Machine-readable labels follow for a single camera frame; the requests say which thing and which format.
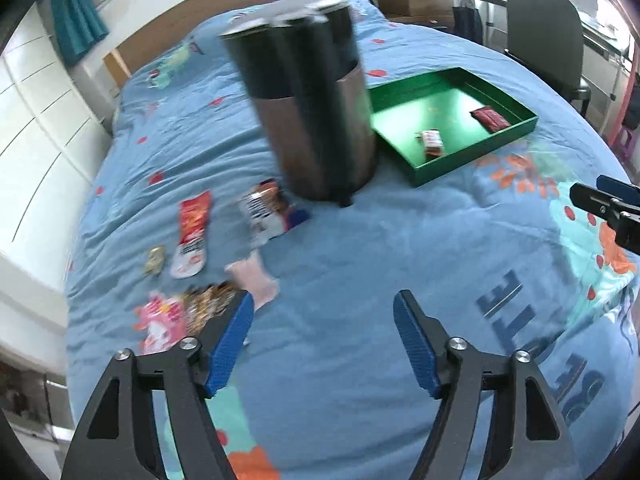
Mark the pink cartoon snack packet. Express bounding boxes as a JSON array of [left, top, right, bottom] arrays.
[[134, 290, 186, 354]]

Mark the brown gold oatmeal packet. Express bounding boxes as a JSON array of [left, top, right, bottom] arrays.
[[182, 281, 239, 336]]

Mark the pale pink striped packet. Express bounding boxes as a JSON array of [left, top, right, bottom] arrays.
[[224, 249, 279, 311]]

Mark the red snack packet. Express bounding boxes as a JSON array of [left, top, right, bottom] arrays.
[[471, 106, 511, 133]]

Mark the silver blue snack wrapper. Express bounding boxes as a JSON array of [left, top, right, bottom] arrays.
[[238, 179, 310, 248]]

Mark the small orange-brown snack bar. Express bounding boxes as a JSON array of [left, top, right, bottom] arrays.
[[416, 129, 445, 158]]

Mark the small gold wrapped candy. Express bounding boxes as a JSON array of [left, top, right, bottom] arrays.
[[144, 245, 165, 275]]

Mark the blue patterned duvet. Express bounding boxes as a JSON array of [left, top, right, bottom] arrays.
[[65, 0, 639, 479]]

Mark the red and white snack sachet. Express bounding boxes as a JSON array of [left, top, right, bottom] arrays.
[[170, 191, 212, 280]]

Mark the glass desk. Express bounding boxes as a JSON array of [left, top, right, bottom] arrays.
[[480, 0, 632, 58]]

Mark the dark grey office chair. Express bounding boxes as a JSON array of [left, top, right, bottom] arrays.
[[504, 10, 591, 116]]

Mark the green shallow tray box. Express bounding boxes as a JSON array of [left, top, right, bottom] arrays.
[[369, 67, 538, 188]]

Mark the dark blue hanging bag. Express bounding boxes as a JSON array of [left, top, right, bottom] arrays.
[[452, 6, 484, 46]]

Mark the black and steel kettle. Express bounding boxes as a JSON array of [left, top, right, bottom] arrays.
[[220, 0, 376, 207]]

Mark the teal curtain left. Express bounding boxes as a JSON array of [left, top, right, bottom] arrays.
[[50, 0, 108, 67]]

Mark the wooden headboard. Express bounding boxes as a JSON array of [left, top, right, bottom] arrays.
[[103, 0, 277, 88]]

